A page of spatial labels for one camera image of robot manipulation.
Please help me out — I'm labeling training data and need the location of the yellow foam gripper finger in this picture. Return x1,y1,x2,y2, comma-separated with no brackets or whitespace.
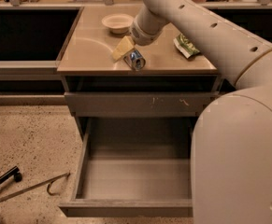
112,35,135,62

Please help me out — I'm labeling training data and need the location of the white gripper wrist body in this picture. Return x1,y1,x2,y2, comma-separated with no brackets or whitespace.
129,6,169,46

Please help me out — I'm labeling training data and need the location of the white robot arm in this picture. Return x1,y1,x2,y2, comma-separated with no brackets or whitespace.
130,0,272,224

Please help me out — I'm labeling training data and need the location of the grey drawer cabinet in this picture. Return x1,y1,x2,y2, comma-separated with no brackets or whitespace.
57,5,220,134

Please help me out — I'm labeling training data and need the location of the closed grey top drawer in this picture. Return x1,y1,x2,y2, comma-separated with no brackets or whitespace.
64,92,217,118

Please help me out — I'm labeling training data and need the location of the open grey middle drawer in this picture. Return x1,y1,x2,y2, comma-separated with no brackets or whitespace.
60,118,193,217

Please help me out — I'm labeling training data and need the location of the white paper bowl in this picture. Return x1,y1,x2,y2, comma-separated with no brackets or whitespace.
102,13,134,35

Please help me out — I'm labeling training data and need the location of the green chip bag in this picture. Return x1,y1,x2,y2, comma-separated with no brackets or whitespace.
173,34,200,59

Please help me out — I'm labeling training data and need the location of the metal hook rod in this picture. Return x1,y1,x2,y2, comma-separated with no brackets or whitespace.
0,172,70,203

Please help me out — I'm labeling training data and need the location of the black caster leg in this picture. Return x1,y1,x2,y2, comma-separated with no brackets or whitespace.
0,166,22,185

